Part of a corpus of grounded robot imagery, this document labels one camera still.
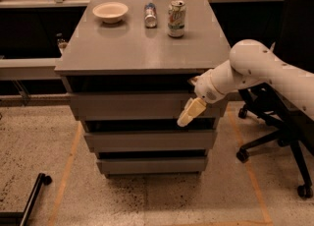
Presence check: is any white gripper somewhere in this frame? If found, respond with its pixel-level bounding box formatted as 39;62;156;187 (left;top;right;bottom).
177;71;227;127

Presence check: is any grey top drawer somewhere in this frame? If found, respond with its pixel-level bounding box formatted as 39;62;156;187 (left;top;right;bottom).
68;89;232;122

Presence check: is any grey drawer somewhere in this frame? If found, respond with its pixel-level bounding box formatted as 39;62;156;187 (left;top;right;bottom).
68;89;232;122
96;157;208;175
84;130;217;152

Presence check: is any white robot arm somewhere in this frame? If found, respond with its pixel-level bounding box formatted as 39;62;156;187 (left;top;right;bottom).
177;39;314;127

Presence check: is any grey middle drawer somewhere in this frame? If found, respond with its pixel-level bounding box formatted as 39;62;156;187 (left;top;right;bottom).
84;130;217;152

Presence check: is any grey drawer cabinet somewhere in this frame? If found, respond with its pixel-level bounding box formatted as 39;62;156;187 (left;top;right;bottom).
55;0;230;161

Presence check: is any grey bottom drawer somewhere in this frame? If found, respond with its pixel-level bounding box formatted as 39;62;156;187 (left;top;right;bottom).
96;157;208;175

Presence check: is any upright soda can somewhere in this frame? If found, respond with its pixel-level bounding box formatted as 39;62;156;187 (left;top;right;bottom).
168;0;185;37

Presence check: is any lying silver can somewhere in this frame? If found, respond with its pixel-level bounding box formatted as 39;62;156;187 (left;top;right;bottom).
144;3;157;28

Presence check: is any white bowl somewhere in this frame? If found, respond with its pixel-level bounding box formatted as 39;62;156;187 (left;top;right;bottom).
92;2;129;24

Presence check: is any black office chair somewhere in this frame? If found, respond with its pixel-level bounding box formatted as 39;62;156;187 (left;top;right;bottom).
236;0;314;198

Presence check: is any small glass jar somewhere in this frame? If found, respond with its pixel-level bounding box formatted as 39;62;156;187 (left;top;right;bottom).
56;33;68;53

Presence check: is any black wheeled stand leg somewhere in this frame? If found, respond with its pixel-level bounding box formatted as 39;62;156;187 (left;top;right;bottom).
0;173;52;226

